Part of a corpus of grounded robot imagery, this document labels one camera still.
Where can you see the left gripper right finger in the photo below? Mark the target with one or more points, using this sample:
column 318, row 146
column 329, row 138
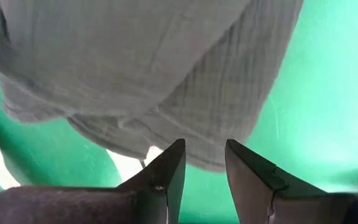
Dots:
column 253, row 199

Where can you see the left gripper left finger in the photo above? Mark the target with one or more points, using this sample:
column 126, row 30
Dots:
column 154, row 193

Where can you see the dark green shirt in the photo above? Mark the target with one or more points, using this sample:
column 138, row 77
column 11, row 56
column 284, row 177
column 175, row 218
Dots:
column 135, row 77

